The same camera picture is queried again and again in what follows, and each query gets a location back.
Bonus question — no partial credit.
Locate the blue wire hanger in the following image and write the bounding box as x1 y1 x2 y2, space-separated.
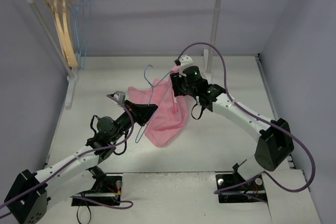
134 64 170 144
64 0 89 70
80 0 92 53

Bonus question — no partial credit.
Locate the pink t shirt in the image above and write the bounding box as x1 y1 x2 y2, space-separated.
128 79 189 147

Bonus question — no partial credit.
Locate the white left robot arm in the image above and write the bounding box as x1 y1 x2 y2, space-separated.
1 100 158 223

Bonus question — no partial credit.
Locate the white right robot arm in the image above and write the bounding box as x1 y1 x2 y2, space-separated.
170 66 294 188

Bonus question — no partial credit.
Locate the wooden hanger right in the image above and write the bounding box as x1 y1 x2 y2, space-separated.
50 0 79 67

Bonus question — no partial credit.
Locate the wooden hanger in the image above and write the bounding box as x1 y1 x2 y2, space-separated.
50 0 79 67
36 0 74 65
43 0 77 66

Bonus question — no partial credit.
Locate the wooden hanger middle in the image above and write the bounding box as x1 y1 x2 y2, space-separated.
43 0 77 66

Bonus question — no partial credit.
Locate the wooden hanger left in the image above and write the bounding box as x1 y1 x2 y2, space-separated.
36 0 74 65

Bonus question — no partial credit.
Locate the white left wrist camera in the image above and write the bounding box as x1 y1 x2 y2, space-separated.
113 91 126 104

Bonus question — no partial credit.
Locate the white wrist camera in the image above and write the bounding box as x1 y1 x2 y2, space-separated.
174 55 194 75
113 91 126 104

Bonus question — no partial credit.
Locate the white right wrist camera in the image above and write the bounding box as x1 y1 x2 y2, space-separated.
174 55 194 75

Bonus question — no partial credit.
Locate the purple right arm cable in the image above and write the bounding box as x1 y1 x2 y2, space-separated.
178 42 316 195

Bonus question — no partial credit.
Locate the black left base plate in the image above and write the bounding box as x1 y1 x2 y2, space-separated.
71 174 122 206

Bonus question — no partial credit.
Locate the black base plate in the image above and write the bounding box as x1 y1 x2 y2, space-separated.
215 173 268 204
71 174 122 206

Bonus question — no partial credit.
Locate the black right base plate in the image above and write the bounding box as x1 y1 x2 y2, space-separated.
215 173 268 204

